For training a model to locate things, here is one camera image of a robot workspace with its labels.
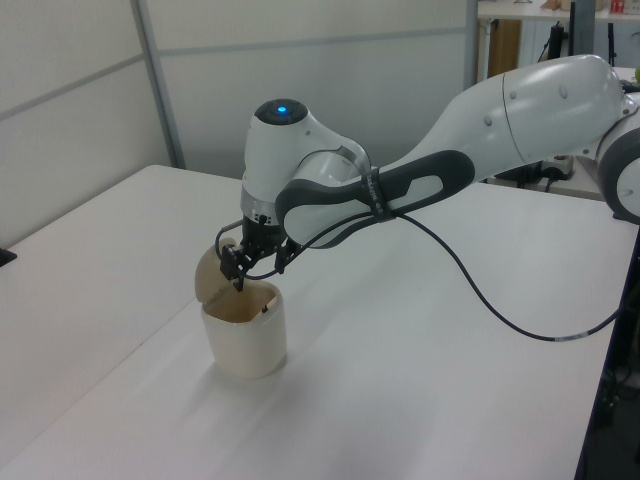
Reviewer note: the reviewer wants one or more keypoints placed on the black vertical frame pole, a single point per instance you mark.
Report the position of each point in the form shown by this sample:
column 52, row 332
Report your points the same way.
column 617, row 360

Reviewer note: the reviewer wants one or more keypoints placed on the emergency stop button box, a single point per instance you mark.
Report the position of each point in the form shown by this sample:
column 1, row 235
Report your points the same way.
column 559, row 166

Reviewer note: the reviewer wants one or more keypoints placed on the small white bin with lid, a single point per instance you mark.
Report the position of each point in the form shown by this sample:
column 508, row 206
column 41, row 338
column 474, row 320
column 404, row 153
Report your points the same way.
column 245, row 330

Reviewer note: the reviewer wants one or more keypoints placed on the black table clamp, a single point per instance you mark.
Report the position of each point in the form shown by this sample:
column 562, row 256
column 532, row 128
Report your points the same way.
column 6, row 256

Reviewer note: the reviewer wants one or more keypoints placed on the brown wooden cabinet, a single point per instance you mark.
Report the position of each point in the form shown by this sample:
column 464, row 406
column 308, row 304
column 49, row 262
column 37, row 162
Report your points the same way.
column 502, row 50

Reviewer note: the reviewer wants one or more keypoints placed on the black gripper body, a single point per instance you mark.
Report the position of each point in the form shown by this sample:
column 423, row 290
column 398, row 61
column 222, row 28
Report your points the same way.
column 260, row 232

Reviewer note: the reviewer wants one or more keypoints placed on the grey partition post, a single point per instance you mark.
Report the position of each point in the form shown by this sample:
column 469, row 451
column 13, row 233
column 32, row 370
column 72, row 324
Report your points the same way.
column 160, row 85

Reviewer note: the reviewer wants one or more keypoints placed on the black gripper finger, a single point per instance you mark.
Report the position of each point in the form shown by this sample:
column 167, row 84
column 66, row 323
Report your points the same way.
column 234, row 262
column 286, row 255

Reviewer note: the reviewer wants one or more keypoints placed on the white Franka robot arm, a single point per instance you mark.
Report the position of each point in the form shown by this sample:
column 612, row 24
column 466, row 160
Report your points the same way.
column 450, row 175

